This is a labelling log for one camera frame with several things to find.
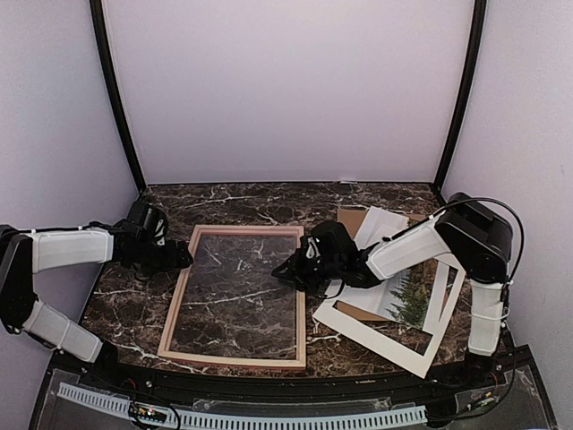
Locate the white slotted cable duct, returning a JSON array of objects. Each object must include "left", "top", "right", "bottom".
[{"left": 57, "top": 383, "right": 427, "bottom": 430}]

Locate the pink wooden picture frame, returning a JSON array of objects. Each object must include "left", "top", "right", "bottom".
[{"left": 158, "top": 225, "right": 306, "bottom": 370}]

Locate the landscape photo print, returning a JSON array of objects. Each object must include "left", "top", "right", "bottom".
[{"left": 339, "top": 206, "right": 460, "bottom": 332}]

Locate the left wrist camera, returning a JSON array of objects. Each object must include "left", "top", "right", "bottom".
[{"left": 151, "top": 223, "right": 168, "bottom": 246}]

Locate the right black corner post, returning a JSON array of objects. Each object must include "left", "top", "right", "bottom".
[{"left": 431, "top": 0, "right": 487, "bottom": 201}]

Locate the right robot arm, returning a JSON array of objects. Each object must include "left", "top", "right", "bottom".
[{"left": 271, "top": 193, "right": 520, "bottom": 389}]

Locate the black front rail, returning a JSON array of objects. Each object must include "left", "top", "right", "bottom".
[{"left": 43, "top": 353, "right": 517, "bottom": 413}]

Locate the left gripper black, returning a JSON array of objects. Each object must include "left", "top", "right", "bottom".
[{"left": 129, "top": 238, "right": 192, "bottom": 277}]

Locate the brown cardboard backing board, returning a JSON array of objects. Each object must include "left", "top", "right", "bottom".
[{"left": 335, "top": 207, "right": 423, "bottom": 323}]

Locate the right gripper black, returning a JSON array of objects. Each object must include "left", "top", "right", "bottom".
[{"left": 271, "top": 247, "right": 343, "bottom": 294}]

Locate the black corner post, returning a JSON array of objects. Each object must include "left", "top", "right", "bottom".
[
  {"left": 89, "top": 0, "right": 147, "bottom": 193},
  {"left": 431, "top": 0, "right": 487, "bottom": 201}
]

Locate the left black corner post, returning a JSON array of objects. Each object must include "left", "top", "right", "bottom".
[{"left": 89, "top": 0, "right": 147, "bottom": 193}]

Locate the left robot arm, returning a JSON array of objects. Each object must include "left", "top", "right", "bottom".
[{"left": 1, "top": 201, "right": 193, "bottom": 391}]

